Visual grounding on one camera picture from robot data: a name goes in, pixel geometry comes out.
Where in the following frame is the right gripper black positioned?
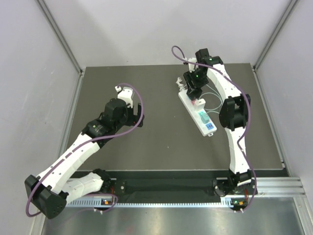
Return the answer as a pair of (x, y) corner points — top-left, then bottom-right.
(183, 68), (208, 94)

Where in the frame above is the black cube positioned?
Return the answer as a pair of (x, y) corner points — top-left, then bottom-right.
(186, 87), (202, 100)

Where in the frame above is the teal charger plug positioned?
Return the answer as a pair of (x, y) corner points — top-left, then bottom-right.
(200, 113), (210, 124)

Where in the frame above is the white charger adapter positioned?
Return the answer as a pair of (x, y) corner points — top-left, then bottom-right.
(194, 98), (206, 112)

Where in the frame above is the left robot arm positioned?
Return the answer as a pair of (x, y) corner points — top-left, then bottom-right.
(24, 98), (144, 219)

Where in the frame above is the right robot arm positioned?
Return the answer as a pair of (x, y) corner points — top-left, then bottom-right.
(179, 48), (252, 194)

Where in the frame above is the white power strip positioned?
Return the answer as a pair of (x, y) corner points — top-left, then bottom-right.
(178, 90), (217, 137)

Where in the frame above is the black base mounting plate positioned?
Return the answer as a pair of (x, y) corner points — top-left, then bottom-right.
(105, 170), (257, 203)

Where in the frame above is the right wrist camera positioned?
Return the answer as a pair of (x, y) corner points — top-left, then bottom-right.
(185, 57), (198, 72)

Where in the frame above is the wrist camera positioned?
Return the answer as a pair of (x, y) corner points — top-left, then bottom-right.
(185, 57), (198, 72)
(115, 86), (134, 108)

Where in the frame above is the white power strip cord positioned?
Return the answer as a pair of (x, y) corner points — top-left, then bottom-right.
(175, 76), (186, 91)

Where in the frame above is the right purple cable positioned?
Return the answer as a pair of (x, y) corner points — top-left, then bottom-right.
(171, 46), (257, 211)

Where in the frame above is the purple cable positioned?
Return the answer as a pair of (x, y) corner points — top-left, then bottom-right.
(171, 46), (257, 211)
(25, 83), (145, 217)

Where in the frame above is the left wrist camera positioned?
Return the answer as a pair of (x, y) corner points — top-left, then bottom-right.
(115, 86), (134, 108)

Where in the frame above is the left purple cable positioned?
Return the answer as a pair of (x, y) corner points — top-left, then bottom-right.
(25, 83), (145, 217)

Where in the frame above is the slotted cable duct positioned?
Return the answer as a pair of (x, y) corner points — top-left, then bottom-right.
(66, 196), (244, 209)

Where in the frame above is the right aluminium frame post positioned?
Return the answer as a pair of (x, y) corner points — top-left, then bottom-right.
(253, 0), (300, 71)

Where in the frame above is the aluminium frame post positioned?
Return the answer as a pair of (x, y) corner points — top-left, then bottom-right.
(253, 0), (300, 71)
(36, 0), (85, 74)

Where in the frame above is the aluminium front rail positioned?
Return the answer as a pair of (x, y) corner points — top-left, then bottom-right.
(254, 177), (306, 199)

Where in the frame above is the left aluminium frame post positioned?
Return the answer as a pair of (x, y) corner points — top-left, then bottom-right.
(36, 0), (85, 74)

